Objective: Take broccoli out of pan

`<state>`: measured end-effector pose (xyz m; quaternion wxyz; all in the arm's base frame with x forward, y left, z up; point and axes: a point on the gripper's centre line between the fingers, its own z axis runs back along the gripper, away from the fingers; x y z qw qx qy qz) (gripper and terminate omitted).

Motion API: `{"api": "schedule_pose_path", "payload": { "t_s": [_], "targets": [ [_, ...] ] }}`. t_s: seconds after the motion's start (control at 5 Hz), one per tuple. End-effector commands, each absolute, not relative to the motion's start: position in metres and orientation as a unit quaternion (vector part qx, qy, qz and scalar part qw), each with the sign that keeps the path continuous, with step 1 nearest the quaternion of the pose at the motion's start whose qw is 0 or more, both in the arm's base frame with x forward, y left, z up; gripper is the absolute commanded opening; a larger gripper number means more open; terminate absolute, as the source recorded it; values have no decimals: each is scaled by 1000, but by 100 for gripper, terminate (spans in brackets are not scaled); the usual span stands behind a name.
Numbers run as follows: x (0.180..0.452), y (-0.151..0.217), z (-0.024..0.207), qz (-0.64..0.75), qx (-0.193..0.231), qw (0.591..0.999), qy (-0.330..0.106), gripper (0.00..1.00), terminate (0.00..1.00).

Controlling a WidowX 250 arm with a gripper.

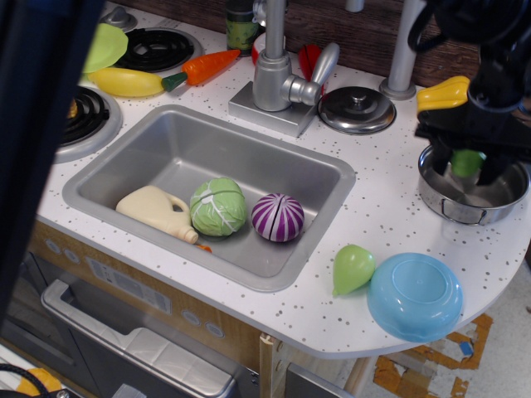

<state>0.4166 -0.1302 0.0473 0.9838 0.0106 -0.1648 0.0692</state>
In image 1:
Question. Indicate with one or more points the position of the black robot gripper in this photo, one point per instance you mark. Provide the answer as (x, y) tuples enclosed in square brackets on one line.
[(485, 122)]

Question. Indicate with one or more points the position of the green toy broccoli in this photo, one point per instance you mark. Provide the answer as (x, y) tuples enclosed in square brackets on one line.
[(466, 162)]

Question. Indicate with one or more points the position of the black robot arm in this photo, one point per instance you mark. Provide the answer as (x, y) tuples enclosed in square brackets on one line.
[(383, 213)]

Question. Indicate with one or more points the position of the yellow toy bell pepper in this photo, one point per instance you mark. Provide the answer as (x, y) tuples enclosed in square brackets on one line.
[(448, 94)]

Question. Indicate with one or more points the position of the steel pot lid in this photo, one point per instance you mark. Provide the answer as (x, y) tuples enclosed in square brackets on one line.
[(356, 110)]

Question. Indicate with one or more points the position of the light blue plastic bowl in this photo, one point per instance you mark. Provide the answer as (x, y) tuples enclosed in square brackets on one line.
[(415, 297)]

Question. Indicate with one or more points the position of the green toy pear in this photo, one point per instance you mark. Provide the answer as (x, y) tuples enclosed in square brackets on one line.
[(353, 267)]

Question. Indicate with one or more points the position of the red toy tomato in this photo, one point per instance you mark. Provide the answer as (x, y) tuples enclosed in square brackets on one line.
[(308, 56)]

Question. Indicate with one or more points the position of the purple toy onion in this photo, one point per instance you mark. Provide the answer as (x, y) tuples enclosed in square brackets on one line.
[(278, 217)]

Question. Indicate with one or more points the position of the silver toy faucet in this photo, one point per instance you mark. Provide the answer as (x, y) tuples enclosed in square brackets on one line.
[(276, 98)]

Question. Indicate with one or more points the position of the green toy cabbage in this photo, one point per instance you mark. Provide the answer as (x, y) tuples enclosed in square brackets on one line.
[(218, 207)]

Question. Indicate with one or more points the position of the green labelled can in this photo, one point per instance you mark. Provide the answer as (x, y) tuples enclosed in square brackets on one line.
[(241, 27)]

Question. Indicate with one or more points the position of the small orange toy piece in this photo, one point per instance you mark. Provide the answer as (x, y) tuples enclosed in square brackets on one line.
[(205, 247)]

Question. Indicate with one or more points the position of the orange toy carrot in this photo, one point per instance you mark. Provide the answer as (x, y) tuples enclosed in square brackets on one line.
[(199, 69)]

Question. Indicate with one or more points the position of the cream toy jug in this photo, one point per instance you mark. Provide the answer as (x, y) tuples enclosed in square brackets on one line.
[(160, 210)]

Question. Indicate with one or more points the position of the rear black stove burner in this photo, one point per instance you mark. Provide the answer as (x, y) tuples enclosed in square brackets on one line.
[(158, 50)]

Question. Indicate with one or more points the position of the black stove burner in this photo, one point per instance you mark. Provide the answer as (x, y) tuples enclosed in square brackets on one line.
[(158, 50), (98, 122)]

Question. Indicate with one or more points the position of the grey toy sink basin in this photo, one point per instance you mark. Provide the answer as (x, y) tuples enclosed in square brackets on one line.
[(178, 149)]

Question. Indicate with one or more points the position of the yellow toy banana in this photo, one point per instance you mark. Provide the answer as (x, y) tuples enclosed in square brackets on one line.
[(126, 83)]

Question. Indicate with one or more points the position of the front black stove burner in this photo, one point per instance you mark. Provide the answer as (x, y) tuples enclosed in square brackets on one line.
[(98, 122)]

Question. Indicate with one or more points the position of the light green plastic plate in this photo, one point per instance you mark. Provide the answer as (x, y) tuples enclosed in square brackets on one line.
[(108, 45)]

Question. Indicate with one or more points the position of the grey stove knob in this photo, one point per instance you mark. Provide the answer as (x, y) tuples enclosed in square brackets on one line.
[(120, 18)]

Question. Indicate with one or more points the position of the yellow toy corn cob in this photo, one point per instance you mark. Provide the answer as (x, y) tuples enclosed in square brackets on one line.
[(73, 111)]

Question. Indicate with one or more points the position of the steel pan with handles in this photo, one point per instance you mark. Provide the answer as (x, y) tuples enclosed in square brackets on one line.
[(462, 200)]

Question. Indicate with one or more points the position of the grey vertical post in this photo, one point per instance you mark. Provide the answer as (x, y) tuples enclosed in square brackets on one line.
[(398, 85)]

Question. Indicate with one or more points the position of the silver oven door handle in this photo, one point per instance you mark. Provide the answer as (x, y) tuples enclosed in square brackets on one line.
[(141, 359)]

